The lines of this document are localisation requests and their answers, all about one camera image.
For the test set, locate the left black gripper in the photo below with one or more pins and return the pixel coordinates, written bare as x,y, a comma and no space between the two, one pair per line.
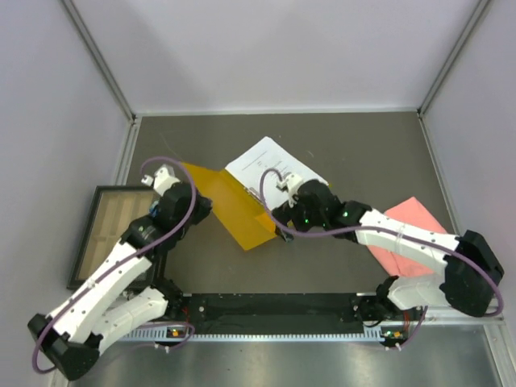
205,207

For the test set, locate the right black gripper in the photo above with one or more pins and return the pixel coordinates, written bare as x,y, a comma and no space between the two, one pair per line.
285,214

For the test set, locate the yellow plastic folder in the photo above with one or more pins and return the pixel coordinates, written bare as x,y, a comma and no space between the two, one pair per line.
237,210

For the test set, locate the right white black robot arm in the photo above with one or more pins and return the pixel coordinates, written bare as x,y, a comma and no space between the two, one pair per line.
464,272

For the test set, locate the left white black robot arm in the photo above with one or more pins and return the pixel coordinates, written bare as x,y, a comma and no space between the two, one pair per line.
78,332

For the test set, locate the black framed wooden tray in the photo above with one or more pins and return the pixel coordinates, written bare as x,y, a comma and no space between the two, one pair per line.
111,211

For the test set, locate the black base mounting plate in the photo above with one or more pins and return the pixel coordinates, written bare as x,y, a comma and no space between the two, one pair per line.
286,313

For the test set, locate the grey slotted cable duct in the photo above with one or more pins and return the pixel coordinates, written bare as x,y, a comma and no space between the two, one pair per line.
165,335

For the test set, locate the left aluminium frame post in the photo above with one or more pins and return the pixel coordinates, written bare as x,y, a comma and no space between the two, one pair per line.
98,59

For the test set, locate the aluminium frame post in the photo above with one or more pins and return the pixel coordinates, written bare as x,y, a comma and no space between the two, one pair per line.
479,12
98,59

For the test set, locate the right aluminium frame post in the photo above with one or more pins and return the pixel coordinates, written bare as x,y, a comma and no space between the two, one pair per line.
479,12

